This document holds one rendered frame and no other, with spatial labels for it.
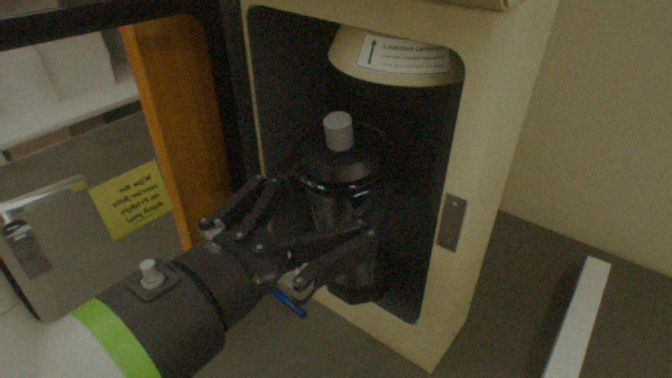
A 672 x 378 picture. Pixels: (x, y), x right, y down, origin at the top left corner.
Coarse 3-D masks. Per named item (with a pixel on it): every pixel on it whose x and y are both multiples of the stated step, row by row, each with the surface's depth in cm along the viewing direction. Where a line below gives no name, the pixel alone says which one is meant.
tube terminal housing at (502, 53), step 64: (256, 0) 46; (320, 0) 41; (384, 0) 37; (512, 64) 35; (256, 128) 57; (512, 128) 43; (448, 192) 43; (448, 256) 47; (384, 320) 60; (448, 320) 55
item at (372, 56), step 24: (336, 48) 47; (360, 48) 44; (384, 48) 42; (408, 48) 42; (432, 48) 42; (360, 72) 44; (384, 72) 43; (408, 72) 42; (432, 72) 42; (456, 72) 43
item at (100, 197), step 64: (0, 64) 36; (64, 64) 40; (128, 64) 43; (192, 64) 48; (0, 128) 38; (64, 128) 42; (128, 128) 46; (192, 128) 52; (0, 192) 40; (64, 192) 44; (128, 192) 49; (192, 192) 56; (64, 256) 47; (128, 256) 53
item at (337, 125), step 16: (336, 112) 43; (320, 128) 47; (336, 128) 42; (352, 128) 43; (368, 128) 46; (304, 144) 46; (320, 144) 45; (336, 144) 43; (352, 144) 44; (368, 144) 44; (384, 144) 46; (304, 160) 45; (320, 160) 43; (336, 160) 43; (352, 160) 43; (368, 160) 43; (320, 176) 43; (336, 176) 43; (352, 176) 42
